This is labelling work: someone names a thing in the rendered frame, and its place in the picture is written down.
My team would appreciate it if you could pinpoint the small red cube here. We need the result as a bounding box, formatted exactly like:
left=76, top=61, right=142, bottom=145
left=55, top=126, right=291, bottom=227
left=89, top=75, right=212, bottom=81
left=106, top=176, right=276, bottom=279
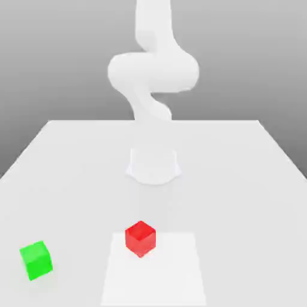
left=124, top=220, right=157, bottom=258

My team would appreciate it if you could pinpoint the small green cube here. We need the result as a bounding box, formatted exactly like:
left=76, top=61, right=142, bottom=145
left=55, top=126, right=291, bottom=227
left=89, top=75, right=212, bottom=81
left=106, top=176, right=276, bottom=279
left=19, top=240, right=54, bottom=282

